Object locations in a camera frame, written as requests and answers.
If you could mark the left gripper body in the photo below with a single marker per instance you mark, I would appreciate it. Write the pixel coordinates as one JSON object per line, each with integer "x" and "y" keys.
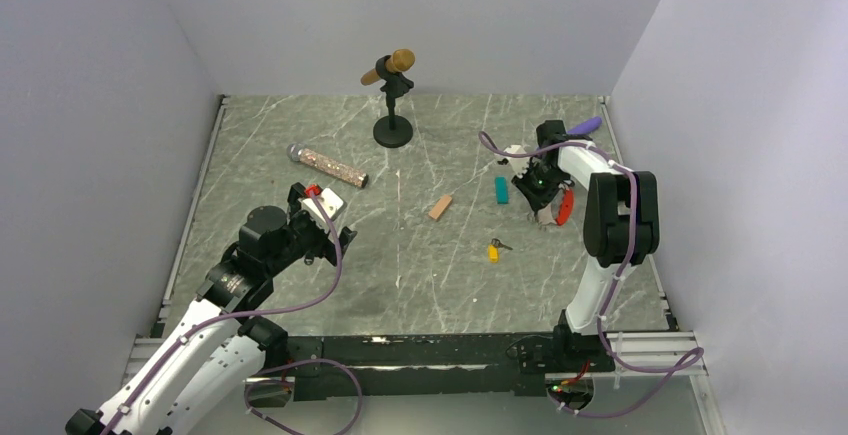
{"x": 304, "y": 233}

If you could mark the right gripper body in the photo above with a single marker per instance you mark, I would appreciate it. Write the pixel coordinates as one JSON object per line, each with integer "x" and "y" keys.
{"x": 540, "y": 182}

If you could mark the red carabiner keyring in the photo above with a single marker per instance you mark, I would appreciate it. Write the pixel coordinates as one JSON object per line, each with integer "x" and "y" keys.
{"x": 566, "y": 207}

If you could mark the yellow tag key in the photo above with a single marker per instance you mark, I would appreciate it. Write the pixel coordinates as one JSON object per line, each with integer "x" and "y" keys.
{"x": 495, "y": 247}

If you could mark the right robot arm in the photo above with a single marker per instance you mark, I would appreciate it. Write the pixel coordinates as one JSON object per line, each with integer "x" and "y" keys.
{"x": 620, "y": 223}

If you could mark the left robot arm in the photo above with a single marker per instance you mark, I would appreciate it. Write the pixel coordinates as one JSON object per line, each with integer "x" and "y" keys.
{"x": 224, "y": 336}

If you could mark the teal block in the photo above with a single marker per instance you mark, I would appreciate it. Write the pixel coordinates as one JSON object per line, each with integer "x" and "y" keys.
{"x": 501, "y": 190}

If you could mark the purple microphone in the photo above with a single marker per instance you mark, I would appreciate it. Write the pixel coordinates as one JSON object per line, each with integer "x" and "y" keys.
{"x": 587, "y": 126}

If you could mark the glitter microphone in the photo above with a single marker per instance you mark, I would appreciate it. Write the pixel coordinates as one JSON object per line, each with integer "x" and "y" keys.
{"x": 301, "y": 154}

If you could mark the wooden block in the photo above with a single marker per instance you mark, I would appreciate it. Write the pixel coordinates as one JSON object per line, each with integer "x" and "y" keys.
{"x": 440, "y": 207}

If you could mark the black microphone stand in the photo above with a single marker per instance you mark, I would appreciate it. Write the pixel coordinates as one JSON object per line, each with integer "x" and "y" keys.
{"x": 392, "y": 130}

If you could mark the gold microphone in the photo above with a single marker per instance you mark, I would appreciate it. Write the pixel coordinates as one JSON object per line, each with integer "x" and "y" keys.
{"x": 398, "y": 62}

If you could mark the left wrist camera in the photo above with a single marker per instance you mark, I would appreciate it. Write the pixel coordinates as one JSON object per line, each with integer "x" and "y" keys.
{"x": 322, "y": 204}

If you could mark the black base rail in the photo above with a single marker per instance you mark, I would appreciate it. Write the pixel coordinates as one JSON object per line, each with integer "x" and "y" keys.
{"x": 523, "y": 364}

